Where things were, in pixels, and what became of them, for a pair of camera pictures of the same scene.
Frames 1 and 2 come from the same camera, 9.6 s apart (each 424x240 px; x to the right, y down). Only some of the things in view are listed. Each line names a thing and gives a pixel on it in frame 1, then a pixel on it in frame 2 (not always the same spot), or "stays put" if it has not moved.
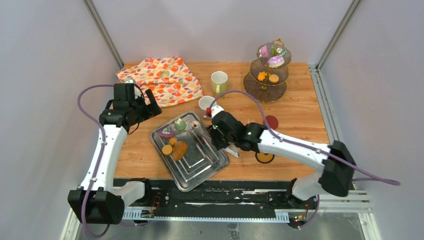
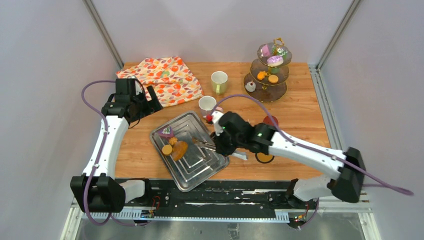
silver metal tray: [188, 149] stays put
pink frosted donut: [276, 61] stays put
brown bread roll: [179, 149] stays put
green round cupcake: [180, 124] to [275, 70]
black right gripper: [214, 135] stays put
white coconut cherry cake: [195, 124] to [250, 86]
